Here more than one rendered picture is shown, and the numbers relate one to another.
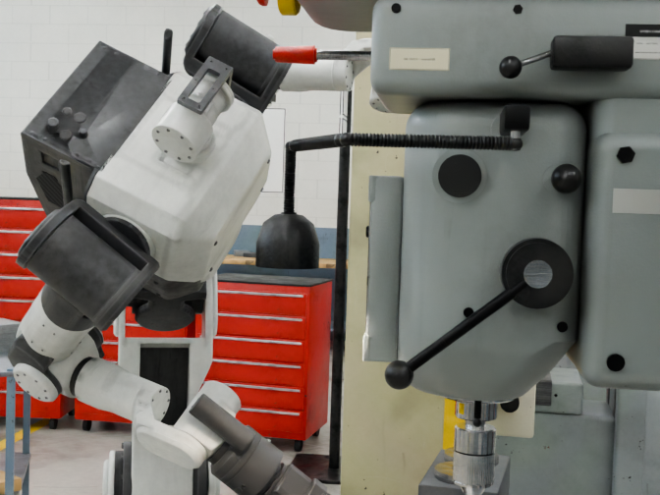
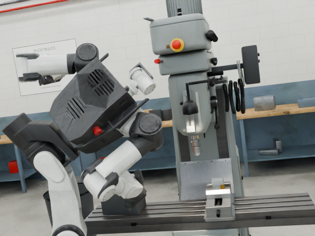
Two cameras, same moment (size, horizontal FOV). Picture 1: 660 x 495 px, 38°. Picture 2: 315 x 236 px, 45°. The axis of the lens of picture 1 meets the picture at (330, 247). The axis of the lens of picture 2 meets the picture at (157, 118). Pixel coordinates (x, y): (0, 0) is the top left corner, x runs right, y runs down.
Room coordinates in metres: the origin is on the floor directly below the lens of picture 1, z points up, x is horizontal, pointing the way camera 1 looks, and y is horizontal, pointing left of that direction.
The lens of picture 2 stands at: (1.08, 1.80, 1.66)
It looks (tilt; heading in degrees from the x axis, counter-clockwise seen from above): 7 degrees down; 275
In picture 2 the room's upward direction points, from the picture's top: 8 degrees counter-clockwise
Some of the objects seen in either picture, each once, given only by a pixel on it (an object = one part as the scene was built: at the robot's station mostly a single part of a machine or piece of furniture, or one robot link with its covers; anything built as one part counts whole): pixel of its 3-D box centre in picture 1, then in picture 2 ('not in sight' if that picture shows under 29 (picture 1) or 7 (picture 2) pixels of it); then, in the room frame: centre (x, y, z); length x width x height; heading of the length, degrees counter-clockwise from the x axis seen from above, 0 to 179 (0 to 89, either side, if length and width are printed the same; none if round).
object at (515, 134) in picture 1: (514, 130); (215, 75); (0.94, -0.17, 1.60); 0.08 x 0.02 x 0.04; 173
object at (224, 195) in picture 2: not in sight; (218, 192); (1.00, -0.11, 1.00); 0.12 x 0.06 x 0.04; 173
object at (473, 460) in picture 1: (473, 459); (196, 147); (1.08, -0.17, 1.23); 0.05 x 0.05 x 0.06
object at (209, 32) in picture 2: not in sight; (212, 36); (0.93, -0.19, 1.79); 0.45 x 0.04 x 0.04; 83
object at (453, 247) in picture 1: (486, 250); (191, 102); (1.08, -0.18, 1.47); 0.21 x 0.19 x 0.32; 173
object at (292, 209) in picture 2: not in sight; (195, 214); (1.13, -0.18, 0.87); 1.24 x 0.23 x 0.08; 173
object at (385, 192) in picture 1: (384, 268); (189, 110); (1.09, -0.06, 1.45); 0.04 x 0.04 x 0.21; 83
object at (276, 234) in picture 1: (288, 239); (190, 106); (1.09, 0.05, 1.47); 0.07 x 0.07 x 0.06
